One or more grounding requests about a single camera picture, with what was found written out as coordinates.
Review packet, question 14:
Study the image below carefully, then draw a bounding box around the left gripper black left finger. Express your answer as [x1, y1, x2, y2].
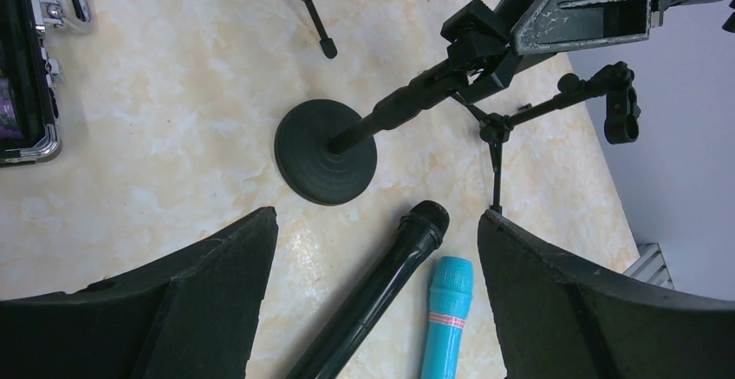
[1, 206, 278, 378]

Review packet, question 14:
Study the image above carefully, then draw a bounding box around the turquoise toy microphone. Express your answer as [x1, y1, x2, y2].
[420, 256, 473, 378]

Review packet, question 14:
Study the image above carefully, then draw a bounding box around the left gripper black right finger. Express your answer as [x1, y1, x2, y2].
[478, 210, 734, 378]

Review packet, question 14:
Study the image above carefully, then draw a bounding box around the small black tripod stand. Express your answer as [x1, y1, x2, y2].
[453, 62, 641, 214]

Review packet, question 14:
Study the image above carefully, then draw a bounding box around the round base clip stand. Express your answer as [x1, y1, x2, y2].
[274, 0, 520, 206]

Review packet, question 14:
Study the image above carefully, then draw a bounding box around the black orange-tipped microphone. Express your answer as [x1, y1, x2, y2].
[286, 200, 450, 378]

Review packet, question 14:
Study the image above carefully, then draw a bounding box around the purple black poker chip row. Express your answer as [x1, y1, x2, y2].
[1, 77, 23, 140]

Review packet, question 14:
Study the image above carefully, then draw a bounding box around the black poker chip case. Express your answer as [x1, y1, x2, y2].
[1, 0, 93, 167]

